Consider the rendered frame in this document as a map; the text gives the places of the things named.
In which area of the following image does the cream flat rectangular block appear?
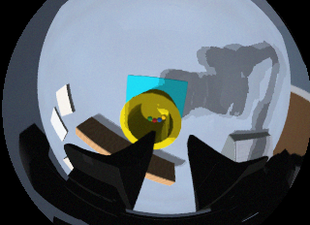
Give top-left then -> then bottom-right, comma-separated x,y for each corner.
63,156 -> 74,171

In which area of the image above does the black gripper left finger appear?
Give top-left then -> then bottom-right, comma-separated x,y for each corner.
63,131 -> 156,210

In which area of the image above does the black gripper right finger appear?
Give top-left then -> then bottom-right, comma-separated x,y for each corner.
187,135 -> 268,212

